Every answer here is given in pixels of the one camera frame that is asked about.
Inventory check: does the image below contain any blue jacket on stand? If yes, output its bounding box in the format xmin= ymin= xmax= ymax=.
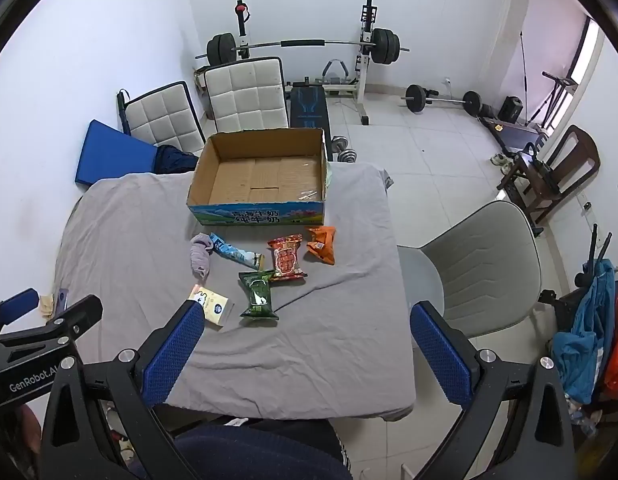
xmin=552 ymin=259 xmax=618 ymax=406

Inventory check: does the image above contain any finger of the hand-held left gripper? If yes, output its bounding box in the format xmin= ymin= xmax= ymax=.
xmin=0 ymin=288 xmax=34 ymax=335
xmin=48 ymin=295 xmax=104 ymax=342

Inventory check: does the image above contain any dark blue jacket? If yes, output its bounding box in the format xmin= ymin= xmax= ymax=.
xmin=154 ymin=144 xmax=200 ymax=176

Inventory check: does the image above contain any long barbell with black plates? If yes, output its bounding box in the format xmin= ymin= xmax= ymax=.
xmin=196 ymin=29 xmax=410 ymax=67

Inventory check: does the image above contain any red snack packet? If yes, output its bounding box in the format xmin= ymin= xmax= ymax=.
xmin=267 ymin=235 xmax=308 ymax=281

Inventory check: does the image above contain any thin black pole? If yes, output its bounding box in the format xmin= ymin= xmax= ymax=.
xmin=519 ymin=30 xmax=528 ymax=107

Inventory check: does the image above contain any black speaker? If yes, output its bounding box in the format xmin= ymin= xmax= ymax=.
xmin=499 ymin=96 xmax=524 ymax=123

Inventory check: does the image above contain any short barbell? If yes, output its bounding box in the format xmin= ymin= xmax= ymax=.
xmin=400 ymin=84 xmax=485 ymax=116

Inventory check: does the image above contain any orange snack packet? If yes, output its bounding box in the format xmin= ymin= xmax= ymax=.
xmin=305 ymin=226 xmax=337 ymax=267

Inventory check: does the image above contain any white barbell rack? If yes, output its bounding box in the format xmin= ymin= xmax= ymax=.
xmin=234 ymin=0 xmax=380 ymax=126

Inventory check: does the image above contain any grey plush toy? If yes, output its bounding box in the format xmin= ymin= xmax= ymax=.
xmin=190 ymin=232 xmax=215 ymax=282

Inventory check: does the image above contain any cardboard box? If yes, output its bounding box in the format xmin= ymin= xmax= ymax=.
xmin=186 ymin=127 xmax=329 ymax=227

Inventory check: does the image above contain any green snack packet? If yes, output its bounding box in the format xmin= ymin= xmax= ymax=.
xmin=238 ymin=269 xmax=280 ymax=322

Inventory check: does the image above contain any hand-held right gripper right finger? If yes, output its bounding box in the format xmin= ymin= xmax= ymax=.
xmin=410 ymin=301 xmax=576 ymax=480

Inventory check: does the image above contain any black tripod stand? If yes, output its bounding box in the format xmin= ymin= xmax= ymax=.
xmin=526 ymin=71 xmax=577 ymax=128

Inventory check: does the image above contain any treadmill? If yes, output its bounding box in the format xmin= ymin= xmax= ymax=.
xmin=482 ymin=115 xmax=550 ymax=157

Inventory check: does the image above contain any grey green office chair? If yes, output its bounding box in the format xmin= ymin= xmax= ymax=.
xmin=398 ymin=201 xmax=542 ymax=339

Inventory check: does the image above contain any blue cushion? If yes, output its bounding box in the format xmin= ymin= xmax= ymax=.
xmin=75 ymin=119 xmax=160 ymax=191

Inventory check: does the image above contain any grey exercise handle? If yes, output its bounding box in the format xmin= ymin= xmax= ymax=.
xmin=322 ymin=59 xmax=351 ymax=84

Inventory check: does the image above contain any black blue stick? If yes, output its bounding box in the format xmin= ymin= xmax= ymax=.
xmin=116 ymin=89 xmax=130 ymax=134

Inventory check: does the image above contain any blue white tube packet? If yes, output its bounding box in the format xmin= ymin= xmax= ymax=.
xmin=210 ymin=232 xmax=266 ymax=270

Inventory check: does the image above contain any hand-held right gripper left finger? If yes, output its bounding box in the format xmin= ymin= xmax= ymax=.
xmin=39 ymin=301 xmax=206 ymax=480

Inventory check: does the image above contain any white padded chair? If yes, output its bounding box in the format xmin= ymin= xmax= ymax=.
xmin=124 ymin=81 xmax=207 ymax=157
xmin=204 ymin=56 xmax=290 ymax=136

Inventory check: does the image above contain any dark wooden chair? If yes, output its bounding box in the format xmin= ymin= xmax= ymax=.
xmin=496 ymin=125 xmax=601 ymax=238

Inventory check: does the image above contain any yellow white tissue pack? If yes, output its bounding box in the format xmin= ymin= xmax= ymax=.
xmin=189 ymin=285 xmax=235 ymax=330

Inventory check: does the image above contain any grey table cloth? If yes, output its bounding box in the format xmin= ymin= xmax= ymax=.
xmin=48 ymin=162 xmax=417 ymax=421

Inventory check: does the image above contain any window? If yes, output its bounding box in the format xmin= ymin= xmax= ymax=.
xmin=569 ymin=15 xmax=606 ymax=86

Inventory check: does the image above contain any black blue weight bench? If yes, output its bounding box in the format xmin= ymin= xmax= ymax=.
xmin=288 ymin=85 xmax=333 ymax=161

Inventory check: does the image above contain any person's navy clothing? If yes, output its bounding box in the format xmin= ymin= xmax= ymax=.
xmin=129 ymin=419 xmax=352 ymax=480

